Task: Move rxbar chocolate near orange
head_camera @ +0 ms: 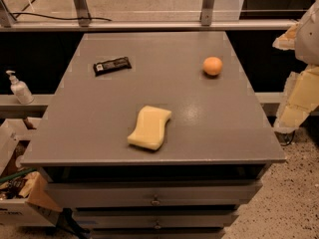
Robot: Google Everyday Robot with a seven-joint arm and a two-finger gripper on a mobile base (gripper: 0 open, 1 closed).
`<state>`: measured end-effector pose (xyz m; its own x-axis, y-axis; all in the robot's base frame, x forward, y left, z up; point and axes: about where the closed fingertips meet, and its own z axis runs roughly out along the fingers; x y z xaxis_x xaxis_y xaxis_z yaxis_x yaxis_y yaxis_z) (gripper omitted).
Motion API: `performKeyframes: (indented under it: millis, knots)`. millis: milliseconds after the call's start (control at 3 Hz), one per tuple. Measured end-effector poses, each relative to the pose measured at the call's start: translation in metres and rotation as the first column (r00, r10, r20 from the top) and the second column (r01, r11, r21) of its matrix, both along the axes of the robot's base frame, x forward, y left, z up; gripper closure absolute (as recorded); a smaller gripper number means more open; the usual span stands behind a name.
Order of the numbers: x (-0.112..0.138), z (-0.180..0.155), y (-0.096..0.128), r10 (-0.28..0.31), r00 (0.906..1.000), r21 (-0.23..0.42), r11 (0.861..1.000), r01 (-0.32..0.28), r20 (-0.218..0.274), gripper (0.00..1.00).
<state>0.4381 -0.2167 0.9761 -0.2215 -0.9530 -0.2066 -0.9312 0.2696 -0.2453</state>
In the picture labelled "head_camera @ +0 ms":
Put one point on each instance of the orange fruit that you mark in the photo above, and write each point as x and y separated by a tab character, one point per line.
212	66

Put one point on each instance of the white pump soap bottle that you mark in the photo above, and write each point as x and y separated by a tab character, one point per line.
20	89

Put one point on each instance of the metal frame rail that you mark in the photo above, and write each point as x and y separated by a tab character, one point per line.
114	26

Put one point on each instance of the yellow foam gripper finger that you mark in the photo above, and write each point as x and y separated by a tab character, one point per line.
300	99

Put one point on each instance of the yellow sponge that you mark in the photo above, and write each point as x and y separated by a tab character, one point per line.
150	128

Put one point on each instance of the cardboard box of clutter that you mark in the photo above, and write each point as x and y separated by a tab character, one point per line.
23	201

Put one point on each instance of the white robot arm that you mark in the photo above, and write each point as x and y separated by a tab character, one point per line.
303	37

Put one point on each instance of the grey drawer cabinet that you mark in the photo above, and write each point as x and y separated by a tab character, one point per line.
217	144

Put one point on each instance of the black rxbar chocolate wrapper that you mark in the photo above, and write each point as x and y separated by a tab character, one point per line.
113	65

